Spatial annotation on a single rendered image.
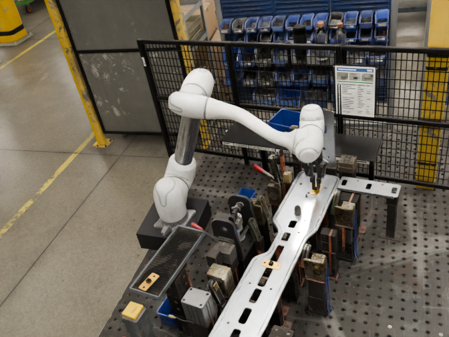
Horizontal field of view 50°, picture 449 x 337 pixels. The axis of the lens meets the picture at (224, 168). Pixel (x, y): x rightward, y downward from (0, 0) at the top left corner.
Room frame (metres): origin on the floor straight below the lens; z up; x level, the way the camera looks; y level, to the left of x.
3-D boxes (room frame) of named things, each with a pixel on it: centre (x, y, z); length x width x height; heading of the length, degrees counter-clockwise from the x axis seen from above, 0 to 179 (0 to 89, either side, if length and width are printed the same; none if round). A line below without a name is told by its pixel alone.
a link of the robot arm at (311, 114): (1.76, -0.41, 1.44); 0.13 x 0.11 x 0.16; 161
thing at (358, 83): (2.20, -0.75, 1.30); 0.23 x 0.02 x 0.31; 57
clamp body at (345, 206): (1.63, -0.51, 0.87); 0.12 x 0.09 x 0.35; 57
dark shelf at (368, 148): (2.27, -0.44, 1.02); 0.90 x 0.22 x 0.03; 57
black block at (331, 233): (1.54, -0.41, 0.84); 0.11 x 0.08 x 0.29; 57
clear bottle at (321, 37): (2.39, -0.64, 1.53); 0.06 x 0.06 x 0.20
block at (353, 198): (1.76, -0.57, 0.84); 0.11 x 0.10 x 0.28; 57
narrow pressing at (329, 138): (2.01, -0.52, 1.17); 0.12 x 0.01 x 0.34; 57
